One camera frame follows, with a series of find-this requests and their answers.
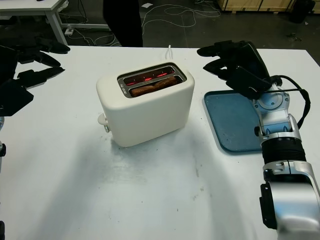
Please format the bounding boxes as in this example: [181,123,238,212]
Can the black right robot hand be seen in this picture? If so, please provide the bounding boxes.
[196,39,272,83]

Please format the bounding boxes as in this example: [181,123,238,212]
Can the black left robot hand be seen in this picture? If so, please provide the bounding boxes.
[0,36,71,90]

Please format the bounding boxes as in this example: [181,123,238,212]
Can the browned toast slice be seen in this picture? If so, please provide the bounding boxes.
[129,76,177,98]

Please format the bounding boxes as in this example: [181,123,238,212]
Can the person in black trousers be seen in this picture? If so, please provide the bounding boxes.
[103,0,144,48]

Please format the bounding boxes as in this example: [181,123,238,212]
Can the cream two-slot toaster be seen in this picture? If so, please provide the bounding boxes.
[96,61,196,148]

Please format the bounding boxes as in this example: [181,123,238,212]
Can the white desk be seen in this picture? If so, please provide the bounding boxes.
[0,0,113,46]

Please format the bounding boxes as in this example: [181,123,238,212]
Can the wooden crate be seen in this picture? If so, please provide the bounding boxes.
[218,0,296,12]

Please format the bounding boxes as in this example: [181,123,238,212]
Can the blue plastic tray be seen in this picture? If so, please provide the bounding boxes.
[202,89,263,154]

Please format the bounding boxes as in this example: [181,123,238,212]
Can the black bin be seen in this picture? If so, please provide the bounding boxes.
[289,0,317,25]

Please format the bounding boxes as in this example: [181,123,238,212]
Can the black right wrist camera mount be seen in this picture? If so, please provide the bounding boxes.
[225,66,273,101]

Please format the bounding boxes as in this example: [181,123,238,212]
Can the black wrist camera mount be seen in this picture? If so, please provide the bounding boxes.
[225,66,273,101]
[0,78,35,117]

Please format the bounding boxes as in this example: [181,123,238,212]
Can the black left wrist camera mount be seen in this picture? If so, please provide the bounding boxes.
[0,78,35,117]

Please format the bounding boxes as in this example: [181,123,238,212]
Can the long white floor cable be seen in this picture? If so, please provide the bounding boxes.
[141,1,222,30]

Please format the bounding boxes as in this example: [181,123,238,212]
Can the tangled floor cables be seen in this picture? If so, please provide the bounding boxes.
[72,23,122,48]

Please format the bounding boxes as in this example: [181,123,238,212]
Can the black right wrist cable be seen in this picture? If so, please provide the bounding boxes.
[268,74,311,126]

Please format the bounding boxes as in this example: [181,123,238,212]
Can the white toaster power cord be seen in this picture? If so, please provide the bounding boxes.
[164,44,175,62]

